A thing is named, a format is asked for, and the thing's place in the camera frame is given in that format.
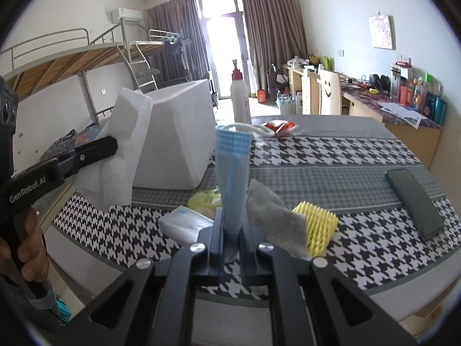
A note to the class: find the wooden smiley chair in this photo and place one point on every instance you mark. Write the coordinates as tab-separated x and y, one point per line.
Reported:
321	93

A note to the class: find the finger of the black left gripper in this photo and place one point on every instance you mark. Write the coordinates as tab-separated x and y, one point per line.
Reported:
70	163

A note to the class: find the houndstooth table cloth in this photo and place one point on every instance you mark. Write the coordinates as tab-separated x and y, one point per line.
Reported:
375	245

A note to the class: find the white tissue pack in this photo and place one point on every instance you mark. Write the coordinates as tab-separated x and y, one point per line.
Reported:
183	225

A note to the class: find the brown right curtain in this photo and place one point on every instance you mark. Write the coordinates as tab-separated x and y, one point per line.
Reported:
275	34

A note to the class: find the white foam box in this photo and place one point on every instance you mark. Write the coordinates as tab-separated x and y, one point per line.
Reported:
180	138

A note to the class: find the metal bunk bed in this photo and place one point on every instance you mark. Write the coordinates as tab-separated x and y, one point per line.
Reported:
44	60

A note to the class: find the grey sock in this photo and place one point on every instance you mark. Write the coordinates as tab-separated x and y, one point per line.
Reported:
281	226

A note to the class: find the red snack packet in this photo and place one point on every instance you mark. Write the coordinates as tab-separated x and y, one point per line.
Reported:
282	128

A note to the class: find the brown left curtain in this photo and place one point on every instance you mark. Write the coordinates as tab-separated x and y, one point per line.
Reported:
184	55

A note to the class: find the pink anime wall picture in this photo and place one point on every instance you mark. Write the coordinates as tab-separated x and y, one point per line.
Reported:
381	33

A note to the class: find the wooden desk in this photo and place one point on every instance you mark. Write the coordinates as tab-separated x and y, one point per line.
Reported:
359	102

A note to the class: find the papers on desk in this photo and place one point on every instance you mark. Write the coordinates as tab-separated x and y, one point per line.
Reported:
412	117

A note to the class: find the white nonwoven cloth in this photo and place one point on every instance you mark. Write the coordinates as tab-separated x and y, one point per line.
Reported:
109	182

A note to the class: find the blue patterned quilt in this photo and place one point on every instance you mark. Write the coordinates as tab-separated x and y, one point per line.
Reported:
72	140

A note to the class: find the white air conditioner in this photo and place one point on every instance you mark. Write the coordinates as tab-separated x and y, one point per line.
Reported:
126	14

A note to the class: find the person's left hand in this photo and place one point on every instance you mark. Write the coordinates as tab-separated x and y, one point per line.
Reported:
32	251

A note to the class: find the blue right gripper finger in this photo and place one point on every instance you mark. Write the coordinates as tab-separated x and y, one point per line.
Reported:
227	159
245	143

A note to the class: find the brown curtain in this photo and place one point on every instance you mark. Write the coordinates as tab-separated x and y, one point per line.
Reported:
184	55
275	34

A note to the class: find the black smartphone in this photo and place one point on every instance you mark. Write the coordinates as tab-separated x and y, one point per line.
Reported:
427	220

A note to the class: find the white spray bottle red cap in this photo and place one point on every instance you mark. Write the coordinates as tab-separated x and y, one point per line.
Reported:
239	95

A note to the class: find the yellow foam fruit net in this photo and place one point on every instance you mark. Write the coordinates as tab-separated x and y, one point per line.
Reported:
320	227

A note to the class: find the green tissue packet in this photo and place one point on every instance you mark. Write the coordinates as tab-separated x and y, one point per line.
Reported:
209	199

